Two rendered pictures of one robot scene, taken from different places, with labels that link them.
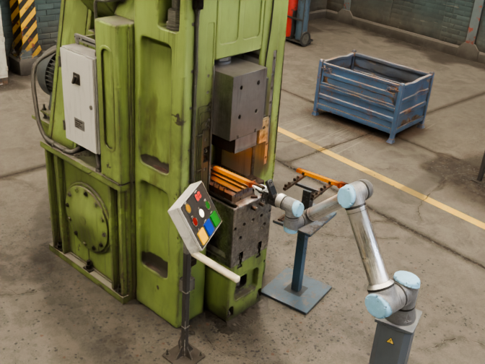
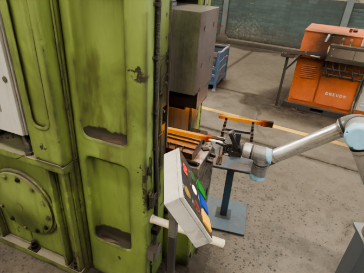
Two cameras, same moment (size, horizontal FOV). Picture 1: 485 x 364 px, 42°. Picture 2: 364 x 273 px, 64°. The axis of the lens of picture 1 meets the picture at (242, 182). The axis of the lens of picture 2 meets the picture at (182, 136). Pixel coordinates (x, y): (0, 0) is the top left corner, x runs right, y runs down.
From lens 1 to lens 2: 2.43 m
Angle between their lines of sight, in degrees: 18
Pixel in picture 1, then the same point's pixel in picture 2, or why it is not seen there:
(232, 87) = (200, 26)
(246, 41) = not seen: outside the picture
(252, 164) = (190, 117)
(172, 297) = (139, 265)
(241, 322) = (199, 262)
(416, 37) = not seen: hidden behind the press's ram
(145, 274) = (102, 247)
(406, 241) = not seen: hidden behind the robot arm
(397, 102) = (216, 64)
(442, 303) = (321, 196)
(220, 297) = (179, 247)
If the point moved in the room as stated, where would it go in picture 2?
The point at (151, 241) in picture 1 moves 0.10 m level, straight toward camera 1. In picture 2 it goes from (104, 214) to (108, 225)
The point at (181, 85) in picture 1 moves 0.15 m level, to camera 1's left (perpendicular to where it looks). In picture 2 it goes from (142, 24) to (104, 24)
